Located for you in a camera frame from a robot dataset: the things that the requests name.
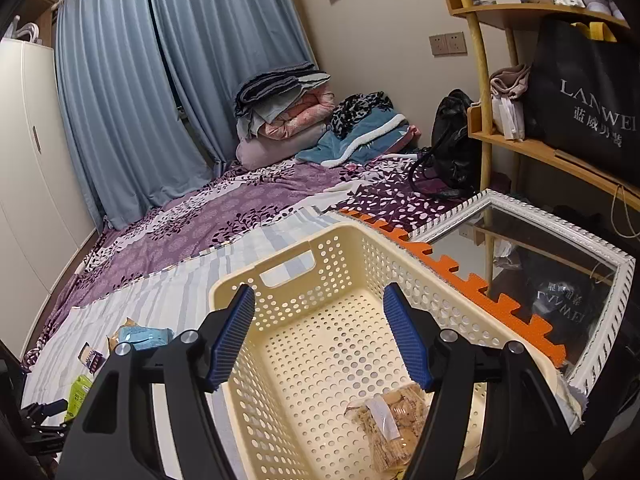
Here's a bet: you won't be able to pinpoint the leopard print cloth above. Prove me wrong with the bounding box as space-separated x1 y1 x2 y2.
330 92 396 141

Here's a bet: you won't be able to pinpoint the light blue snack packet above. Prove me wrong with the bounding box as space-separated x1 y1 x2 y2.
117 327 175 353

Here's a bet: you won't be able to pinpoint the thin twine loop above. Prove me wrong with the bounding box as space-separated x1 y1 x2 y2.
612 185 640 238

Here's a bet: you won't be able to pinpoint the pink cloth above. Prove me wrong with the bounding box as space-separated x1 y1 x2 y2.
385 127 423 153

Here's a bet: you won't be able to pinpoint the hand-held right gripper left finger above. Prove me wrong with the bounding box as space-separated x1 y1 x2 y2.
54 284 257 480

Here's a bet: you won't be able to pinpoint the black shopping bag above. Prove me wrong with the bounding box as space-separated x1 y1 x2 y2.
522 17 640 186

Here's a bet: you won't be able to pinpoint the cream perforated plastic basket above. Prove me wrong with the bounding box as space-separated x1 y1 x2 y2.
209 224 583 480

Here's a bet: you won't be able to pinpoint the mauve folded clothes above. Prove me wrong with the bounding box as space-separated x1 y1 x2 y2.
489 64 531 98

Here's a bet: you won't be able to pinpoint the dark navy snack packet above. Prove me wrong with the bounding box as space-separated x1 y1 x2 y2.
78 342 104 373

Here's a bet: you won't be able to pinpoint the light grey folded cloth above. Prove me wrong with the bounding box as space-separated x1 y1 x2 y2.
237 100 301 136

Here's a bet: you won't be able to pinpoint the dark grey folded blanket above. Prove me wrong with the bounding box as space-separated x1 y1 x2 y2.
235 62 331 116

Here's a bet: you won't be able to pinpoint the pink folded quilt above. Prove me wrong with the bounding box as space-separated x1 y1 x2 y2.
260 85 336 141

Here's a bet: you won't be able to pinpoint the purple floral bedsheet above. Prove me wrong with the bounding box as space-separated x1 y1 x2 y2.
22 152 481 361

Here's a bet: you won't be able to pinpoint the clear bag of crackers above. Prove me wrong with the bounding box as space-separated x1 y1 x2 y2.
345 382 433 473

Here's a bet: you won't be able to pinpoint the white wardrobe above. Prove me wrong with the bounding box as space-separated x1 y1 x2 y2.
0 35 108 361

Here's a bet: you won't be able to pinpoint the mauve pillow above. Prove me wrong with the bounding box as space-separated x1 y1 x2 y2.
235 125 331 168

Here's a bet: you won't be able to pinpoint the striped grey sheet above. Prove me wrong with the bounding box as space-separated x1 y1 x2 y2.
20 210 411 480

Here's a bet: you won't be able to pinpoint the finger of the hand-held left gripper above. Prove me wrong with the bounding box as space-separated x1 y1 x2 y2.
22 399 69 420
25 424 66 456

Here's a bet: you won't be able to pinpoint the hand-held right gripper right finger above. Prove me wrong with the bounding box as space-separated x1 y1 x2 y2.
383 282 576 480

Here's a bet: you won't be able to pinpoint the black backpack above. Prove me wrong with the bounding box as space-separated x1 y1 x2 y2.
410 89 483 200

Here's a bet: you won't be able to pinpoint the blue curtain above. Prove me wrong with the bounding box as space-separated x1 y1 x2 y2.
54 0 218 231

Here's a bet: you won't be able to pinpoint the white framed mirror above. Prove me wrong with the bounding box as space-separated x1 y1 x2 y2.
407 189 636 393

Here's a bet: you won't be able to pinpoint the white clothes hanger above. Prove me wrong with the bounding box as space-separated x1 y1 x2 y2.
5 17 41 43

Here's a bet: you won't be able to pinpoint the lime green snack packet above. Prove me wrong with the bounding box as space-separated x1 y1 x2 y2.
65 375 96 423

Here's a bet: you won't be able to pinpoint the orange foam mat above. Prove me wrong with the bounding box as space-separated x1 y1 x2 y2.
337 207 568 366

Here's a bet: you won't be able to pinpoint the curved wooden shelf unit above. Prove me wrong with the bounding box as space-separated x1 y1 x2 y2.
445 0 640 241

